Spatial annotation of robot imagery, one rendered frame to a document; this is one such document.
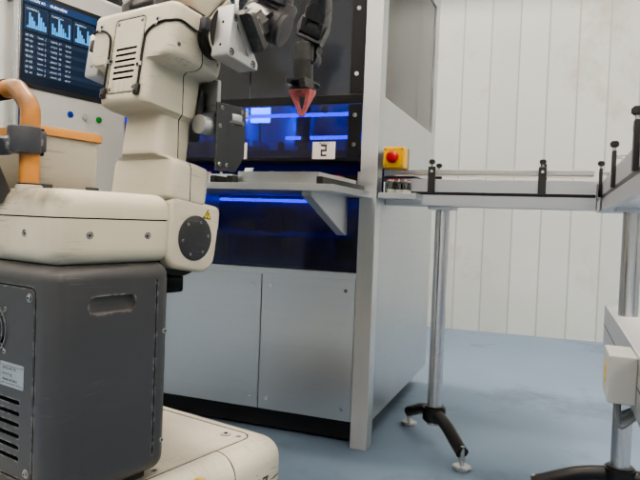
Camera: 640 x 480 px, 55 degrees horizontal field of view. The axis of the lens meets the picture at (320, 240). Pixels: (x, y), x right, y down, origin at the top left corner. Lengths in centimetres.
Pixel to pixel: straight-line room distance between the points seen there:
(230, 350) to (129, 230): 128
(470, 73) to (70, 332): 416
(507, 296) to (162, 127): 366
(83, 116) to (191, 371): 101
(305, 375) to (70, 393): 125
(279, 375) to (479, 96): 313
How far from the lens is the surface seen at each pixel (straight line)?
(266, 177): 183
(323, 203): 189
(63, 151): 125
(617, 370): 130
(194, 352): 242
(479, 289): 478
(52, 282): 106
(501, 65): 490
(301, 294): 219
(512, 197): 212
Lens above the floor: 77
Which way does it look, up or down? 2 degrees down
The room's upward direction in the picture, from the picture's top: 2 degrees clockwise
